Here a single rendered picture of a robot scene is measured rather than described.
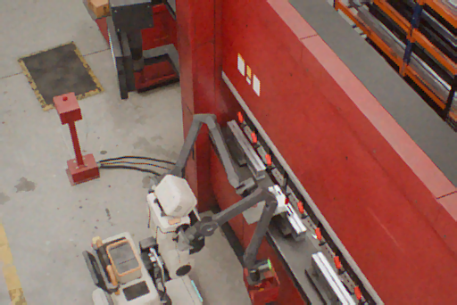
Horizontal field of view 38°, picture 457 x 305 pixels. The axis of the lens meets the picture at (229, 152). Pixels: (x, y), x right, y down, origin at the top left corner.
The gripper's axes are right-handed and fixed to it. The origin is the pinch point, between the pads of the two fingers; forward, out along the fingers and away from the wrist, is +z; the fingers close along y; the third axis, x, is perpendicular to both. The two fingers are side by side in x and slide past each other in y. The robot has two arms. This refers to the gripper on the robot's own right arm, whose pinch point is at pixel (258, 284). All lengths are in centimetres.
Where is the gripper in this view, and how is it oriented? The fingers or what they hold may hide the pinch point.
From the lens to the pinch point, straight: 402.1
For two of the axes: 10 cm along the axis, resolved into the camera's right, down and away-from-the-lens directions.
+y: 9.3, -3.7, 0.2
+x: -2.9, -6.8, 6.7
